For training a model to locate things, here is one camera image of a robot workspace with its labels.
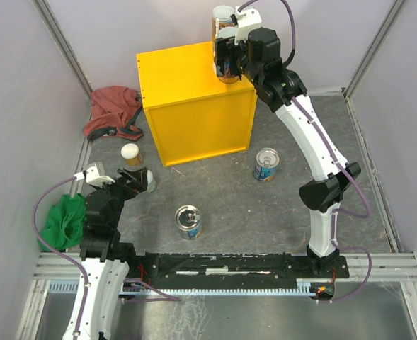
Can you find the left aluminium corner post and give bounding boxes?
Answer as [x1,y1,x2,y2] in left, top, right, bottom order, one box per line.
[32,0,92,98]

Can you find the red crumpled cloth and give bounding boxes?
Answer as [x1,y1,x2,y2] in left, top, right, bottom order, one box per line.
[83,86,144,142]

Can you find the small orange jar white lid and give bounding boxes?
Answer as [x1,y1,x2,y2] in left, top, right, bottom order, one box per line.
[120,143,142,166]

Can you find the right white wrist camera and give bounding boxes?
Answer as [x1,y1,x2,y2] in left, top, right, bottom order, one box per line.
[232,5,262,45]

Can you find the blue soup can front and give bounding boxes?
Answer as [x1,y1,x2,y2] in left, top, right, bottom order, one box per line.
[175,205,202,240]

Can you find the tall snack can with spoon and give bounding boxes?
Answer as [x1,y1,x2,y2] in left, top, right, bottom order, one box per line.
[212,5,235,41]

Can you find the green crumpled cloth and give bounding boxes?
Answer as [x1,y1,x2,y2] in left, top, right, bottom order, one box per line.
[40,193,86,251]

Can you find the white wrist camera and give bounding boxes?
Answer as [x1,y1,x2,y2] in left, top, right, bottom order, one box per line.
[232,5,262,45]
[74,161,115,188]

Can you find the right aluminium corner post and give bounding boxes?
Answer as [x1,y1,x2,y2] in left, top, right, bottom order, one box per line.
[343,0,407,100]

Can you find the yellow wooden box counter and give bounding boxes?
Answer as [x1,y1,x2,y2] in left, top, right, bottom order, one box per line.
[137,41,257,166]

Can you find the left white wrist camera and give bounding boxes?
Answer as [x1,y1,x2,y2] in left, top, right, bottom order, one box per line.
[74,161,115,188]

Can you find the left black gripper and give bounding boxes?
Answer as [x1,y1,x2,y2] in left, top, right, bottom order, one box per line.
[92,166,148,227]

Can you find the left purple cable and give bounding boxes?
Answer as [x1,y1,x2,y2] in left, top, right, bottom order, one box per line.
[33,176,91,340]

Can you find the orange snack can with spoon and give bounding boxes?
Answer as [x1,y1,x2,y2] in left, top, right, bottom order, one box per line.
[213,26,239,84]

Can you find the aluminium corner post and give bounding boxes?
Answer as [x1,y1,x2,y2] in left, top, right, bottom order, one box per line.
[343,0,407,100]
[32,0,92,98]

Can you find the light blue cable duct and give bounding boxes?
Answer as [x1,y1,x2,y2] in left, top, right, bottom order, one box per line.
[48,278,317,297]

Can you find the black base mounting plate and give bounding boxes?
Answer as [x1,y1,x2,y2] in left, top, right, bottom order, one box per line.
[127,250,350,290]

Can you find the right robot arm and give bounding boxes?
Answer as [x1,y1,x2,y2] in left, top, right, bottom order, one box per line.
[214,27,361,277]

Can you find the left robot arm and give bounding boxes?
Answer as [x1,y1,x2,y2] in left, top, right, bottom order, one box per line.
[62,167,154,339]

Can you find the blue soup can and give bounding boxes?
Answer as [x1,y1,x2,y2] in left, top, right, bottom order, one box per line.
[175,205,202,240]
[253,147,280,183]

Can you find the aluminium front frame rail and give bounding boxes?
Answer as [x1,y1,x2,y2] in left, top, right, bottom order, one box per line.
[16,252,417,339]

